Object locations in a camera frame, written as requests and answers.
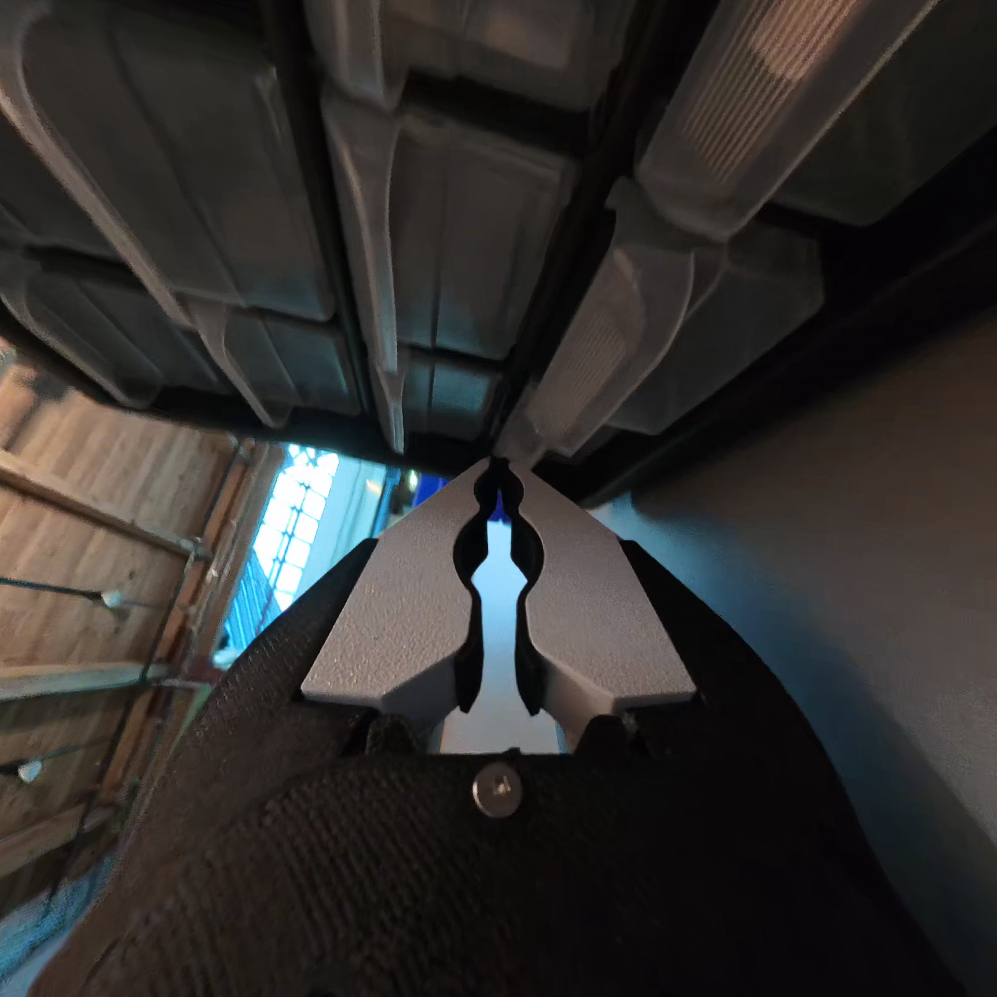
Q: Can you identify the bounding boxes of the rows of clear plastic drawers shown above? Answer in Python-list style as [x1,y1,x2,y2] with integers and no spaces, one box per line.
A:
[0,0,997,468]

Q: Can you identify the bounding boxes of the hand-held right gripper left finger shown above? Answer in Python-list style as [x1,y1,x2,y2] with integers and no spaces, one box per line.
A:
[300,456,503,755]

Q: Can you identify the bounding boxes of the bright window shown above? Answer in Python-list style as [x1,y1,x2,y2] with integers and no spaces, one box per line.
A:
[253,442,342,624]

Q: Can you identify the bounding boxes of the black small-parts drawer cabinet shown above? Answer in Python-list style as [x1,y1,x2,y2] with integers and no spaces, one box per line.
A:
[0,0,997,507]

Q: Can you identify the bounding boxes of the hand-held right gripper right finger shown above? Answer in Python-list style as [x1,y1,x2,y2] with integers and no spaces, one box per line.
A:
[498,456,698,755]

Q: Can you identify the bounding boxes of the clear drawer with ribbed handle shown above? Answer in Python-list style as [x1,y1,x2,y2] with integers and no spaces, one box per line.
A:
[497,178,828,468]

